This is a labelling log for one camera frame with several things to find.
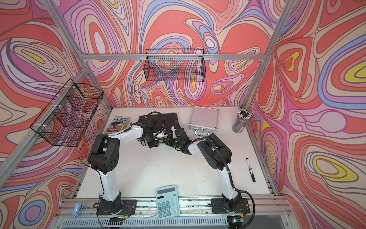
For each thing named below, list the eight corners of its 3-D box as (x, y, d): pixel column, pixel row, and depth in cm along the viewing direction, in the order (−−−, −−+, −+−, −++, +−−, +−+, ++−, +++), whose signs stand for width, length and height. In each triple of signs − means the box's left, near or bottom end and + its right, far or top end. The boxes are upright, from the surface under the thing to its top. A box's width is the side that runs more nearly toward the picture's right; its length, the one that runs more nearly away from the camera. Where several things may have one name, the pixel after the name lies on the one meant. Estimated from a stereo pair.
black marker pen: (252, 182, 84) (254, 180, 82) (246, 159, 93) (247, 158, 92) (254, 182, 84) (256, 180, 82) (247, 159, 93) (248, 158, 92)
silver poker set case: (187, 133, 104) (188, 130, 100) (193, 109, 120) (193, 105, 117) (216, 138, 101) (217, 135, 98) (218, 112, 117) (219, 109, 114)
